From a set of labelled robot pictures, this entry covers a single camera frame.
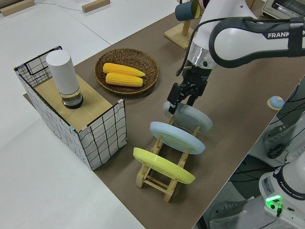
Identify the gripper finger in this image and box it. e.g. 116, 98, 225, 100
166, 83, 184, 115
186, 92, 203, 106

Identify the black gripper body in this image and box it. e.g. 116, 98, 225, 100
180, 62, 214, 96

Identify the gray plate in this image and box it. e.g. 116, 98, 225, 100
163, 101, 213, 132

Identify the light blue plate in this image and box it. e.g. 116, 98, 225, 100
149, 121, 206, 156

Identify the yellow plate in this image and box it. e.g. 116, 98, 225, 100
132, 147, 196, 185

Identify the wooden plate rack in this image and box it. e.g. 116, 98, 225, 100
135, 112, 201, 203

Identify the brown table mat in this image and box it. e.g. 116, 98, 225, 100
23, 0, 305, 229

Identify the wooden mug tree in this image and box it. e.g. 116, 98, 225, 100
164, 0, 198, 50

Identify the yellow corn cob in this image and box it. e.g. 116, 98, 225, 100
105, 72, 144, 87
102, 62, 146, 78

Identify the brown wicker basket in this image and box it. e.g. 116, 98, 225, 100
94, 48, 160, 96

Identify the dark blue mug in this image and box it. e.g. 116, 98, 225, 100
175, 0, 202, 21

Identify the blue call bell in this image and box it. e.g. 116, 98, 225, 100
266, 95, 284, 111

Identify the white toaster oven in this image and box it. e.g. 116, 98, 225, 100
262, 0, 305, 20

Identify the white cylinder bottle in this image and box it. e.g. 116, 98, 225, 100
46, 50, 84, 110

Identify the wooden block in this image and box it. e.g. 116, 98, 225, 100
0, 0, 35, 17
81, 0, 111, 13

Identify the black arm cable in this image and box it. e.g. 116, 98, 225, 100
176, 16, 260, 77

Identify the wire grid shelf with wood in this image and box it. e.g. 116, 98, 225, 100
13, 45, 127, 171

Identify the coiled black cable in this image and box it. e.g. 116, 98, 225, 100
266, 144, 285, 160

